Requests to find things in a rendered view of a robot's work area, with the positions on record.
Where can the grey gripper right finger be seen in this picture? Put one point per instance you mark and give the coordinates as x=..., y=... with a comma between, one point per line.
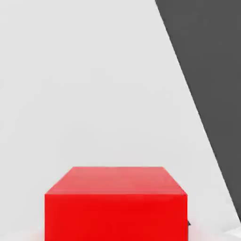
x=189, y=223

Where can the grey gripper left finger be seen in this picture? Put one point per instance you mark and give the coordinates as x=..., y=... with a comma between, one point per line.
x=38, y=237

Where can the small red cube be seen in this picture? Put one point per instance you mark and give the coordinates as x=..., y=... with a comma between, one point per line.
x=116, y=216

